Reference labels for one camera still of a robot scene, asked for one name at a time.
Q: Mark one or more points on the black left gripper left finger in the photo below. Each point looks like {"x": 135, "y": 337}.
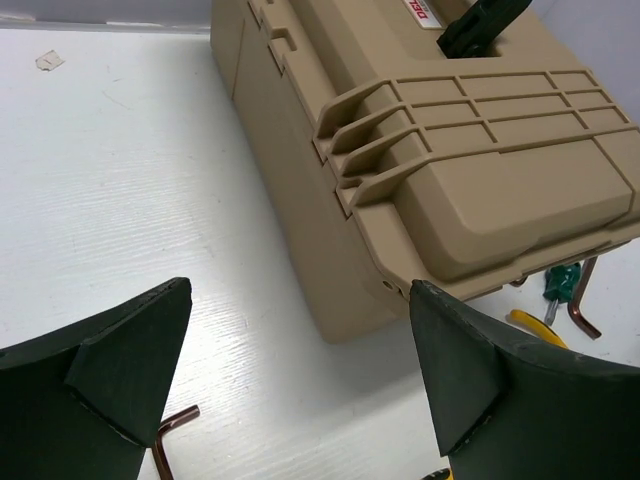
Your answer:
{"x": 86, "y": 401}

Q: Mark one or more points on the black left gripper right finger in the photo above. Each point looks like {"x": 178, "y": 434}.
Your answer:
{"x": 508, "y": 405}

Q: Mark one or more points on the tan plastic toolbox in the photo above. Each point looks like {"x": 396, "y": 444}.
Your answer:
{"x": 389, "y": 162}

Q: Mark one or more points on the yellow pliers right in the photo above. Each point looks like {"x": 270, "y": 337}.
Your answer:
{"x": 536, "y": 327}

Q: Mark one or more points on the green stubby screwdriver right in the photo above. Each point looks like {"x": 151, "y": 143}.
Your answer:
{"x": 560, "y": 283}

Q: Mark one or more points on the dark hex key large right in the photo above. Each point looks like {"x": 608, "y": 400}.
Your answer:
{"x": 575, "y": 305}

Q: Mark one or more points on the paper scrap on table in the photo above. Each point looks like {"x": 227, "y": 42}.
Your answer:
{"x": 49, "y": 61}

